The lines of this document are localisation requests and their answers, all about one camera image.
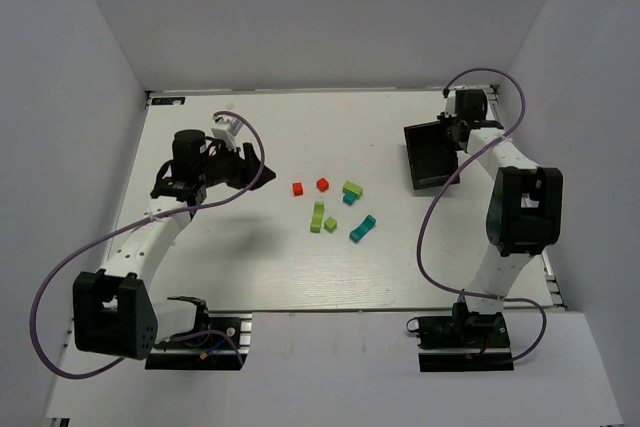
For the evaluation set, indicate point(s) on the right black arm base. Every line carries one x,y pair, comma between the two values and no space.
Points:
462,341

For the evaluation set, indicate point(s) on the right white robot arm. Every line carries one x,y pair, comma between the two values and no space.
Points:
524,212

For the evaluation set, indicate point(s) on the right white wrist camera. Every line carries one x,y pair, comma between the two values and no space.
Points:
468,104

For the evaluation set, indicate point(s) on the teal arch block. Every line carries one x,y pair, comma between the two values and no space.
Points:
362,229

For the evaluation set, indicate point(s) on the left blue corner label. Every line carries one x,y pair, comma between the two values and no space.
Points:
168,101

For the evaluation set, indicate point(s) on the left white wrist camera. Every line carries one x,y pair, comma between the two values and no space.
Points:
225,128

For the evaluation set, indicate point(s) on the lime green arch block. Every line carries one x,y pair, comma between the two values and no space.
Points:
317,217

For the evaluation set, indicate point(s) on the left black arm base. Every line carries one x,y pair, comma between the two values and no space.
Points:
210,342

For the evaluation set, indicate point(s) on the black plastic bin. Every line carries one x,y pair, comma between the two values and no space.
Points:
431,156

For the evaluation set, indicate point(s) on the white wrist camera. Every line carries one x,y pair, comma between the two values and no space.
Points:
468,104
225,128

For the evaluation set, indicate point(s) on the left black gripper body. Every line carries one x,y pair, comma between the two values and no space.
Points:
245,167

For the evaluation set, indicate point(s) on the red cube block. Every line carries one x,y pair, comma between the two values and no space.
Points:
322,184
297,189

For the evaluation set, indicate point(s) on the lime green rectangular block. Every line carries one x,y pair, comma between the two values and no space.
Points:
350,186

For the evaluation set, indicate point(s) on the lime green small cube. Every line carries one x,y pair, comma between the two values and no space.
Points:
330,224

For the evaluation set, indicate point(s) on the teal small cube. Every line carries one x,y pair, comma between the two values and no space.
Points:
349,198

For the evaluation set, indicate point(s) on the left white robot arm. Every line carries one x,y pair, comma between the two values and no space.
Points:
112,310

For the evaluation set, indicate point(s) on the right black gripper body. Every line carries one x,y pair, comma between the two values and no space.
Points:
451,128

